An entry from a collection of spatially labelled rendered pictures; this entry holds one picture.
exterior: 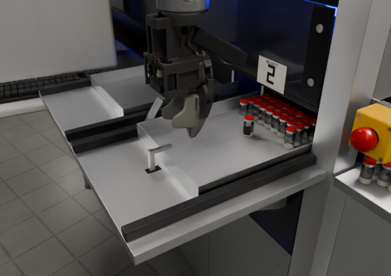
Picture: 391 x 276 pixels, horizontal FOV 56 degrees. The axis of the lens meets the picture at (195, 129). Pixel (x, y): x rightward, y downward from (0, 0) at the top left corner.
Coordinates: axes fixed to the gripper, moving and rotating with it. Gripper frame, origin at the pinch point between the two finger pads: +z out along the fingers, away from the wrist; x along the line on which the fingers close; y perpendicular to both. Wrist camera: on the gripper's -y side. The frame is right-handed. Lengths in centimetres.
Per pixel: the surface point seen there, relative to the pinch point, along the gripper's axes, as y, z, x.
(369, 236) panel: -44, 38, 12
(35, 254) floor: 30, 99, -89
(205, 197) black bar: 2.2, 9.0, 6.9
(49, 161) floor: 9, 99, -162
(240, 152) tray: -12.7, 10.8, -3.1
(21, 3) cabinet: 13, -7, -90
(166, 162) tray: 2.8, 9.7, -6.4
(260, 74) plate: -23.0, -2.0, -10.7
